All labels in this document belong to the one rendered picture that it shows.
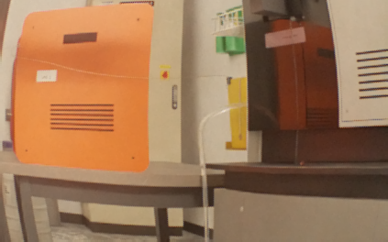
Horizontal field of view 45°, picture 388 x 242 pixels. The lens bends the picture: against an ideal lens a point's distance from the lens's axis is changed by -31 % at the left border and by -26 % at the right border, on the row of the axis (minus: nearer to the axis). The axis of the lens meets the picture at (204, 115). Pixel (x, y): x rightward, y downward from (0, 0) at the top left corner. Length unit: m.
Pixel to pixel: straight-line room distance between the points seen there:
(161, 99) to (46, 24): 3.03
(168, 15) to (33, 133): 3.17
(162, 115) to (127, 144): 2.92
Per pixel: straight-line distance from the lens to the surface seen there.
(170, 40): 4.42
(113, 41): 1.46
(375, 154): 1.01
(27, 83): 1.40
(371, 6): 0.97
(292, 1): 1.25
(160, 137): 4.35
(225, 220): 1.35
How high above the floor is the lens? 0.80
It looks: 2 degrees up
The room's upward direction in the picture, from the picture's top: straight up
